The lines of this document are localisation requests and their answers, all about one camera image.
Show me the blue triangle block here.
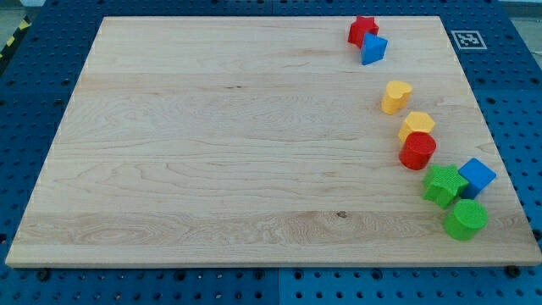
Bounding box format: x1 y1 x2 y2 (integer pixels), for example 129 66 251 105
361 33 388 65

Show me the red star block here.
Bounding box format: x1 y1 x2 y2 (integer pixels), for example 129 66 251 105
347 15 379 48

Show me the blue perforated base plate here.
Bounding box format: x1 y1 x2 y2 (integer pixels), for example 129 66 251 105
1 1 541 304

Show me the red cylinder block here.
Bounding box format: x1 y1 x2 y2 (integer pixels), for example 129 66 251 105
399 131 437 170

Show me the blue cube block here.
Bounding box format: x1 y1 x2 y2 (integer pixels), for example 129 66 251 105
458 158 496 199

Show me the yellow hexagon block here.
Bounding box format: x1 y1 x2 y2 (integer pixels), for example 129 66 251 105
398 111 435 142

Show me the yellow heart block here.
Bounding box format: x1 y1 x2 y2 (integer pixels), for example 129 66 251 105
380 80 413 114

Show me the green cylinder block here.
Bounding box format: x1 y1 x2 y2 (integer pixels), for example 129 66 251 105
443 199 489 241

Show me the wooden board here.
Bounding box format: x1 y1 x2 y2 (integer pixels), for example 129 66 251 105
6 16 541 268

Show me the white fiducial marker tag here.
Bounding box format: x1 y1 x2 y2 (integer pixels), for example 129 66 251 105
451 30 487 50

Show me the green star block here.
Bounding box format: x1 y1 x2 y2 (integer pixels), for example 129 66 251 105
422 164 469 209

